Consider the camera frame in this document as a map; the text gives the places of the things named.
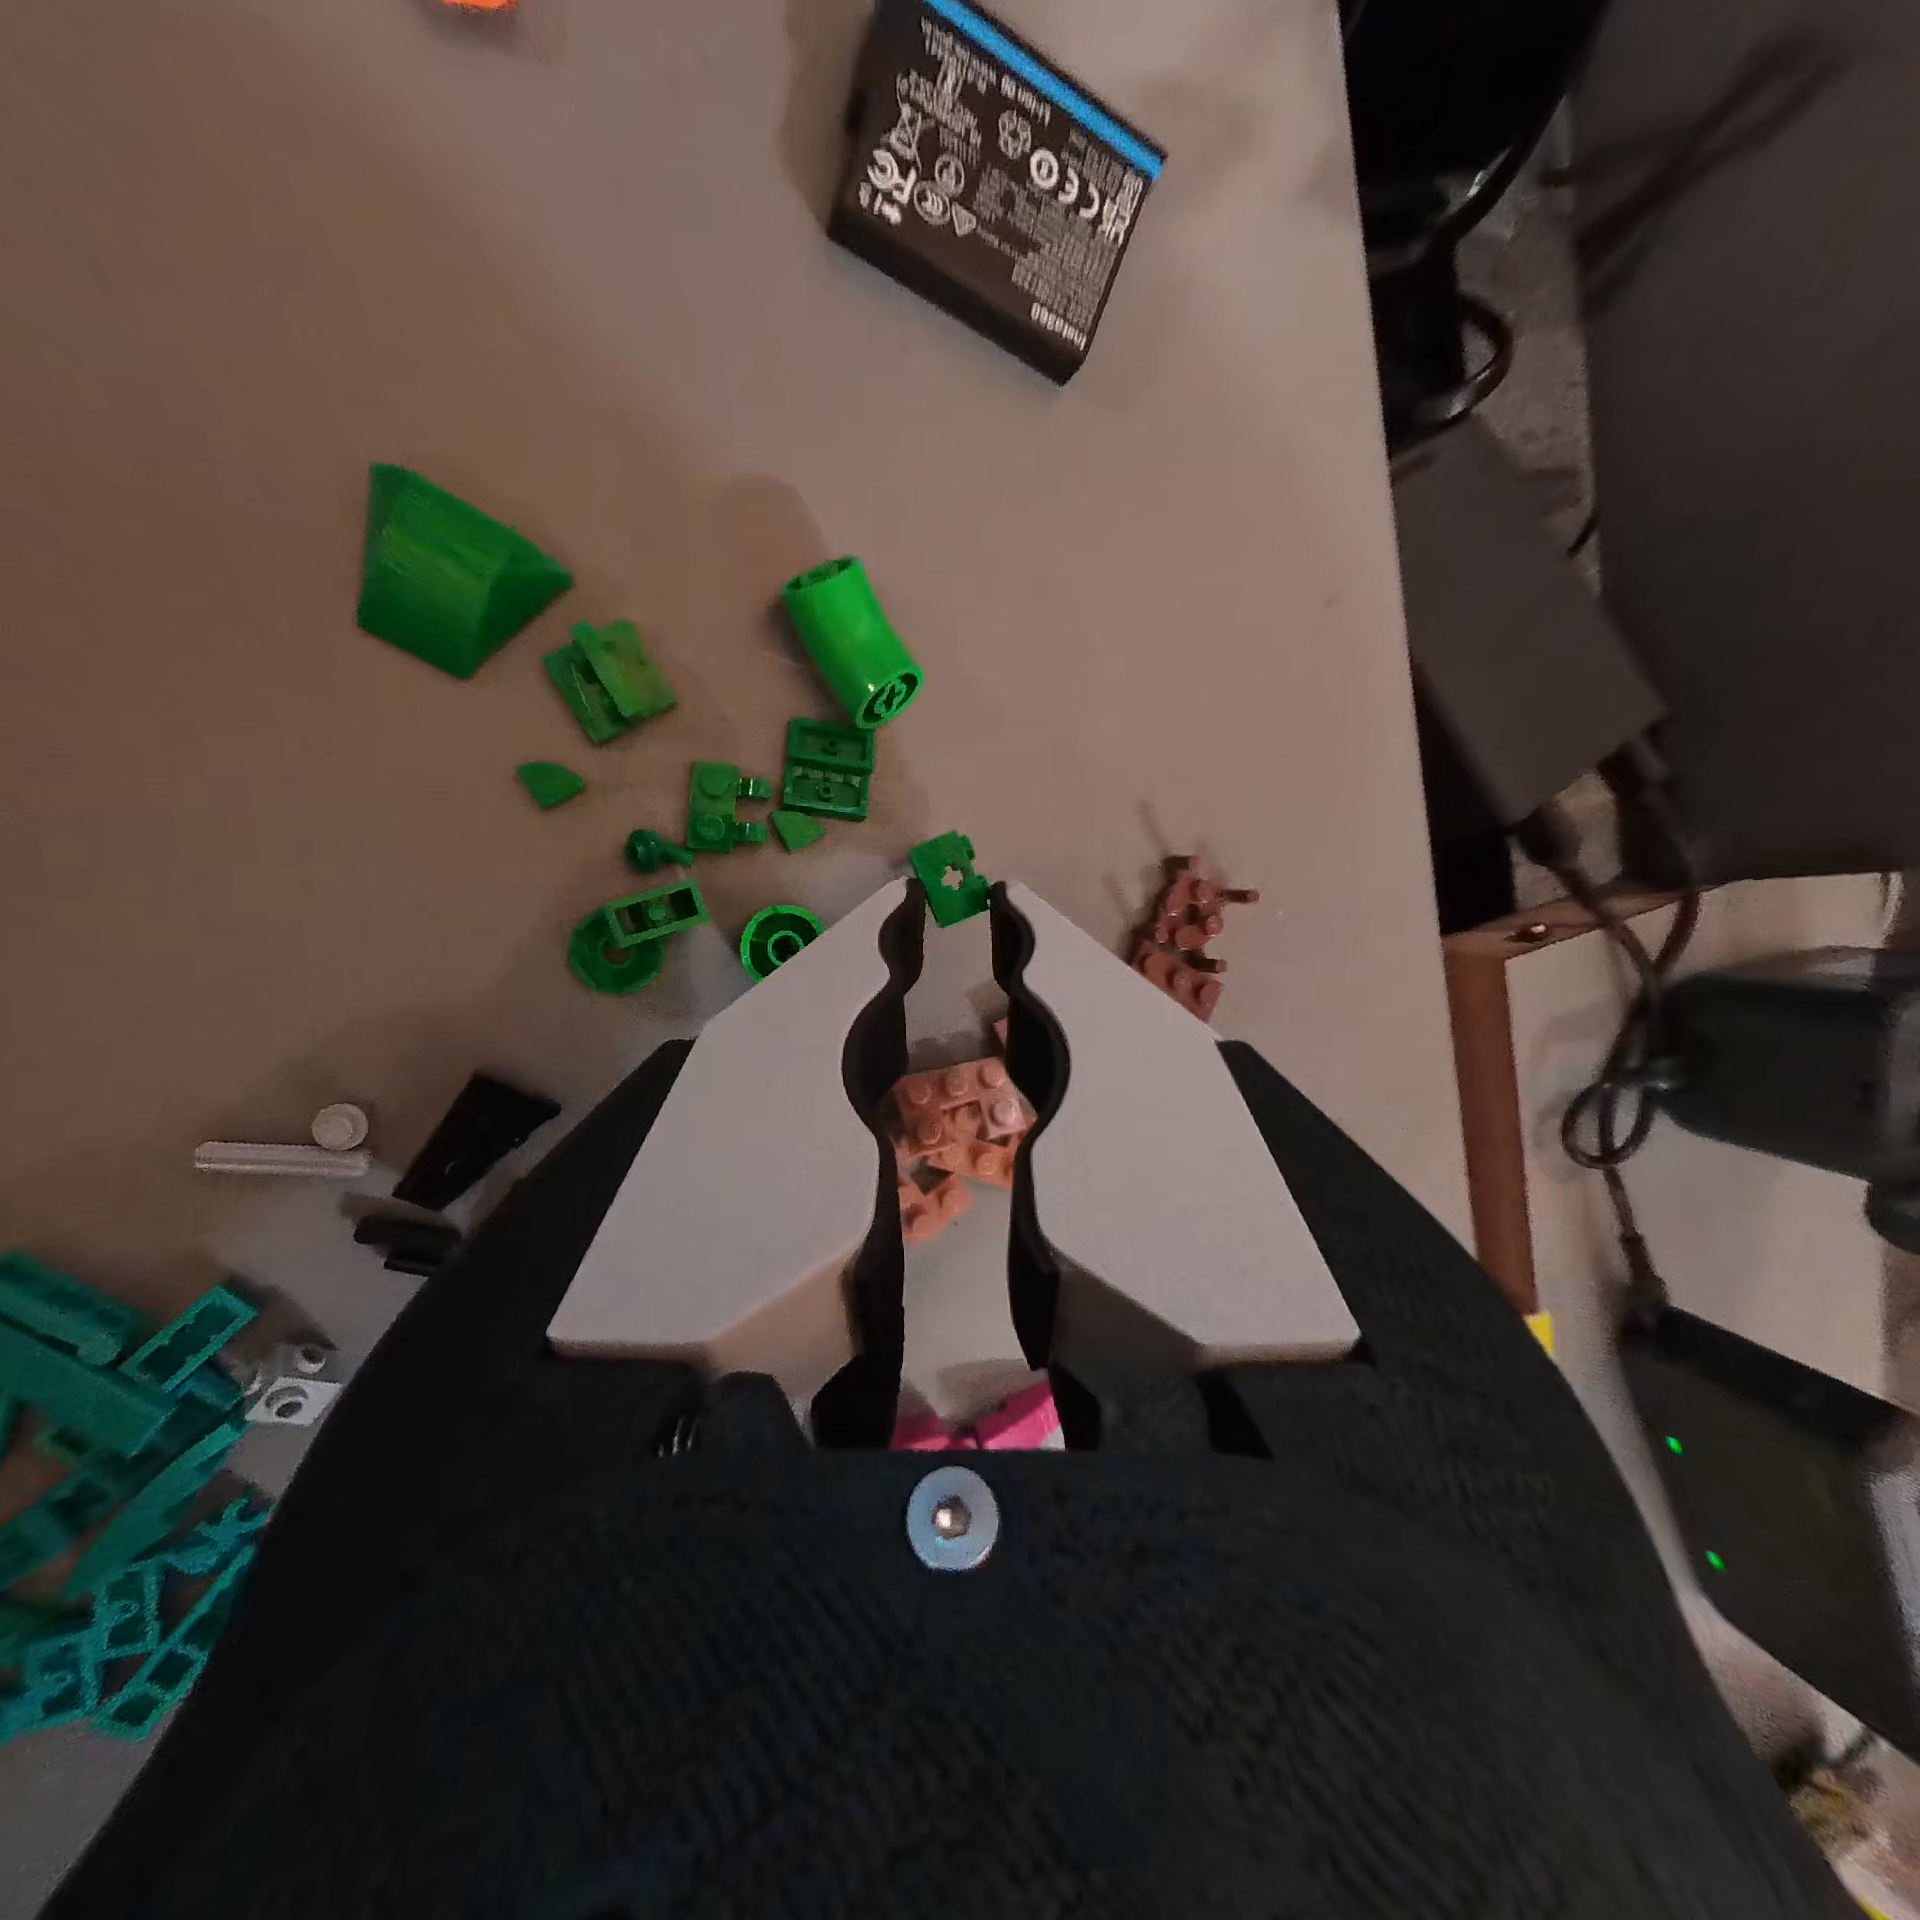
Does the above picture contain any black charger box green light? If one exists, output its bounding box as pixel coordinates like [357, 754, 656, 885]
[1622, 1303, 1920, 1705]

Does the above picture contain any brown table leg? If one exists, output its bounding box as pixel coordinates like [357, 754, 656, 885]
[1442, 912, 1545, 1314]

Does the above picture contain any dark grey power adapter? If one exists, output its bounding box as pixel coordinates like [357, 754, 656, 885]
[1391, 432, 1670, 848]

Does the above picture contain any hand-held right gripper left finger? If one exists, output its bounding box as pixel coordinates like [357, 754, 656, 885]
[546, 879, 927, 1451]

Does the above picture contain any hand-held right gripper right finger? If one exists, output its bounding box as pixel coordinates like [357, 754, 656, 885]
[990, 879, 1365, 1451]

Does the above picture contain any small white lego plate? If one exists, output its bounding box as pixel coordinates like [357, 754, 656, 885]
[245, 1341, 342, 1424]

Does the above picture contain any grey lego axle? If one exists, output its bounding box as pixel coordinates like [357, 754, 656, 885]
[192, 1142, 372, 1183]

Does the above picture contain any green lego brick with cross hole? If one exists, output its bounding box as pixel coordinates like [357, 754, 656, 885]
[905, 833, 996, 928]

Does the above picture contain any pile of dark brown lego pieces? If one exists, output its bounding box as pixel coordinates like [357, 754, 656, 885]
[1129, 854, 1262, 1025]

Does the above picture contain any pile of pink lego pieces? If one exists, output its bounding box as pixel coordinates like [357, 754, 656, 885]
[892, 1383, 1064, 1455]

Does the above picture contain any black cable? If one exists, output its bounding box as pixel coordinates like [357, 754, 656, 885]
[1559, 839, 1705, 1329]

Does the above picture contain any pile of teal lego pieces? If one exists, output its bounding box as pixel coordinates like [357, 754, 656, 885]
[0, 1251, 280, 1744]

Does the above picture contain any pile of tan lego pieces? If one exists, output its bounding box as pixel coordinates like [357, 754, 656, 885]
[874, 1018, 1055, 1251]

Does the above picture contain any black camera battery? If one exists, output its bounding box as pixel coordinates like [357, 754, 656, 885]
[823, 0, 1169, 386]

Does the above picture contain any pile of green lego pieces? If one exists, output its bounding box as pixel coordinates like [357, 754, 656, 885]
[354, 461, 922, 1000]

